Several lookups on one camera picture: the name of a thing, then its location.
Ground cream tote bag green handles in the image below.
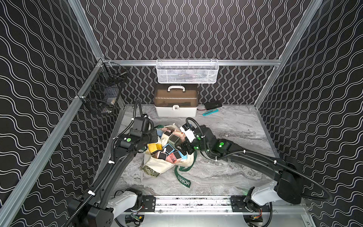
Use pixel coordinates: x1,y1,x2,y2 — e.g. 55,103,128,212
141,124,199,188

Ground teal utility knife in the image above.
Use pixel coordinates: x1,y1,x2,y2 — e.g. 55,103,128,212
202,109,219,116

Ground pink pencil sharpener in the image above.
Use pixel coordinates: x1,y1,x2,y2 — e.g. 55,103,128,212
166,151,182,164

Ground blue square pencil sharpener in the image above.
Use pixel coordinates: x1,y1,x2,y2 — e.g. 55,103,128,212
163,143,175,155

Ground black battery pack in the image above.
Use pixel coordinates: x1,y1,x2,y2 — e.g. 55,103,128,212
204,100,222,110

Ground yellow pencil sharpener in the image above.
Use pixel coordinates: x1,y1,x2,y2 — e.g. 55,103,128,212
147,143,163,154

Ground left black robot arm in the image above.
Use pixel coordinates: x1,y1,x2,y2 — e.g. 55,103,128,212
63,129,158,227

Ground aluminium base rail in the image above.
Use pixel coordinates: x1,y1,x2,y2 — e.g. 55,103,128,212
140,196,308,215

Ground black wire basket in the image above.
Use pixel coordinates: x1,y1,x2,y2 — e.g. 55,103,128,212
80,62,129,115

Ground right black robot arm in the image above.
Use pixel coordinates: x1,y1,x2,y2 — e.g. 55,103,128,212
176,135,333,206

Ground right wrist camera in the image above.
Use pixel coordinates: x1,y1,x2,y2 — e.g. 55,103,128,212
180,123,196,143

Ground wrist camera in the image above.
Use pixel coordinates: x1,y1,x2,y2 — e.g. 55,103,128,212
130,114,154,138
180,123,196,143

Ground white wire mesh basket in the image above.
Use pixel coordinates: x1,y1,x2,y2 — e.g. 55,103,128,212
156,59,219,84

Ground brown lid white toolbox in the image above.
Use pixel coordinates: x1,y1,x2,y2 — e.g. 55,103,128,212
154,84,199,117

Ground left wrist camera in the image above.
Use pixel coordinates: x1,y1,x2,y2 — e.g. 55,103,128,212
130,114,154,138

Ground green pencil sharpener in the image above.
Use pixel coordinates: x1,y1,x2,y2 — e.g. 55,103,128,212
168,134,182,147

